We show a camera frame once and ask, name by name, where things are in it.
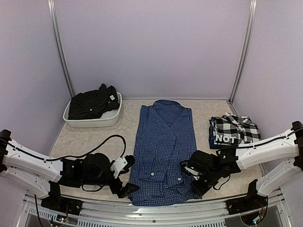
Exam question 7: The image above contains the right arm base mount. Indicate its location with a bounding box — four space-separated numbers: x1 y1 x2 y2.
225 195 268 215

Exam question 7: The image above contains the right aluminium frame post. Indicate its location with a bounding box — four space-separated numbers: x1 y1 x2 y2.
229 0 257 105

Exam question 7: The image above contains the black white plaid folded shirt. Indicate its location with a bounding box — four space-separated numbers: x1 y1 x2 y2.
208 112 261 149

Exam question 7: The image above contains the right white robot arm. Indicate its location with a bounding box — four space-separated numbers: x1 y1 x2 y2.
185 121 303 210

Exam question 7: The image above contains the white plastic basket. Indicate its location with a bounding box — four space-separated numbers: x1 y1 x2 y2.
62 92 123 128

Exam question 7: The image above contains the blue checked long sleeve shirt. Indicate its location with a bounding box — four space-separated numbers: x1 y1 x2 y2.
128 100 198 207

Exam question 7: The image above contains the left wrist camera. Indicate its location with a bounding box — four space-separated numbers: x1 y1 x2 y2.
110 155 135 179

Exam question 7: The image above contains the front aluminium rail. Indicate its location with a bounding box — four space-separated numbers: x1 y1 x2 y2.
22 186 292 227

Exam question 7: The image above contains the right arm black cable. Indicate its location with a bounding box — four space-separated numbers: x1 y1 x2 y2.
241 189 272 224

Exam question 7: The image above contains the aluminium frame post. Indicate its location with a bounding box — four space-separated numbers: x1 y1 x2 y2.
229 0 257 105
47 0 75 98

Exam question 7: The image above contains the left aluminium frame post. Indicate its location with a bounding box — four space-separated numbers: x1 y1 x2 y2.
47 0 75 98

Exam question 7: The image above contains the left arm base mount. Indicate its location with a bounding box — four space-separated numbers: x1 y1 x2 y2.
41 194 83 216

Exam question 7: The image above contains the black striped shirt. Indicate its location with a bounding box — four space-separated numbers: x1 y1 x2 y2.
68 84 120 120

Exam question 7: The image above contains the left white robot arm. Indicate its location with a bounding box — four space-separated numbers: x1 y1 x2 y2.
0 130 139 210

